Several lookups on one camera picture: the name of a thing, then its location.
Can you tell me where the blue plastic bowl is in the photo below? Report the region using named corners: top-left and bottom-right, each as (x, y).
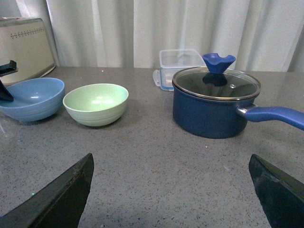
top-left (0, 77), bottom-right (65, 122)

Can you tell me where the clear plastic food container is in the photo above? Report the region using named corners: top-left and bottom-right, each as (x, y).
top-left (152, 49), bottom-right (206, 91)

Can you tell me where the glass lid with blue knob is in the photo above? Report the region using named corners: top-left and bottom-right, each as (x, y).
top-left (172, 53), bottom-right (261, 101)

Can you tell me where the blue saucepan with handle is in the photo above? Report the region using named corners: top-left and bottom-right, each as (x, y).
top-left (173, 87), bottom-right (304, 139)

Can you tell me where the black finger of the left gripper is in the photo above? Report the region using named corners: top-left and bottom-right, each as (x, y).
top-left (0, 81), bottom-right (14, 102)

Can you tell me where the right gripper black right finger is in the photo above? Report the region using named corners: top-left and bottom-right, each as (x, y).
top-left (248, 154), bottom-right (304, 228)

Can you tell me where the white curtain backdrop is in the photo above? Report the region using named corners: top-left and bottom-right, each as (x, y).
top-left (0, 0), bottom-right (304, 72)

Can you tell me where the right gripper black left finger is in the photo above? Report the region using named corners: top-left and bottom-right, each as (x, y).
top-left (0, 153), bottom-right (94, 228)

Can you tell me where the green plastic bowl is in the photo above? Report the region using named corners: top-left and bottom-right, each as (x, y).
top-left (63, 84), bottom-right (129, 127)

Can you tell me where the cream two-slot toaster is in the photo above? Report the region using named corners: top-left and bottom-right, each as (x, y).
top-left (0, 17), bottom-right (55, 86)

